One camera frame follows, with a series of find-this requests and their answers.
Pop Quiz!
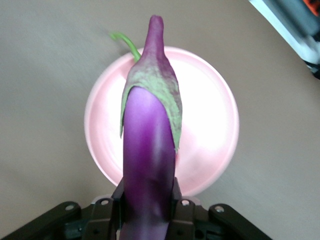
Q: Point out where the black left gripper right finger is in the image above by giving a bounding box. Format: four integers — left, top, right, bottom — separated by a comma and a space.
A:
166, 176, 272, 240

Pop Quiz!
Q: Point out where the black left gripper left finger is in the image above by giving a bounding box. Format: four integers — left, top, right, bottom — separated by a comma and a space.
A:
0, 178, 126, 240

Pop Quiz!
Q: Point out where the purple eggplant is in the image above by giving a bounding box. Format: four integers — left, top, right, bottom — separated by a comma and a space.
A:
119, 14, 183, 240

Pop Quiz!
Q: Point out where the red chili pepper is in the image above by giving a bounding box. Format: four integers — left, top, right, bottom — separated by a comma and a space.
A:
109, 31, 142, 63

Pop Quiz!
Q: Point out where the pink plate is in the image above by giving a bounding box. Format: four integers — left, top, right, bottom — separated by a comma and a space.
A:
83, 46, 240, 197

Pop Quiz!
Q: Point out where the brown tablecloth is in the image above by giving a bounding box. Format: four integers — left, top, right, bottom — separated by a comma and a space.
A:
0, 0, 320, 240

